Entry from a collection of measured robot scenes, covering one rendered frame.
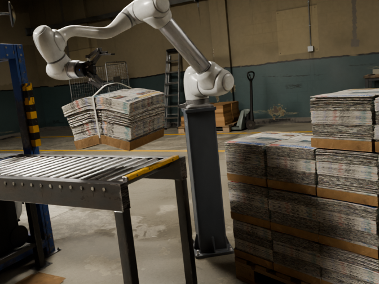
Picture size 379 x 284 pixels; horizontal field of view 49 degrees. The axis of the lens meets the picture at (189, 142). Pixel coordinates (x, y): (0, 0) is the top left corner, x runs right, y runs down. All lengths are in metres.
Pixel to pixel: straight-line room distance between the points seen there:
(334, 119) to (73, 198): 1.21
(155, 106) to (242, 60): 7.41
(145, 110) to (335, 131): 0.84
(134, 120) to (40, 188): 0.58
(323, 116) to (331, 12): 6.96
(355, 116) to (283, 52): 7.22
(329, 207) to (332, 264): 0.28
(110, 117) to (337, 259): 1.22
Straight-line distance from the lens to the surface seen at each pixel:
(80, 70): 2.12
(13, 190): 2.25
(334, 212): 1.99
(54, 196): 2.04
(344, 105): 1.86
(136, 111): 1.85
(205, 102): 2.69
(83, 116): 1.99
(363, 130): 1.83
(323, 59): 8.80
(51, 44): 2.14
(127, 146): 1.86
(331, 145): 1.91
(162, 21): 2.32
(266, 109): 9.18
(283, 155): 2.08
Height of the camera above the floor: 1.22
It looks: 9 degrees down
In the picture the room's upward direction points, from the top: 6 degrees counter-clockwise
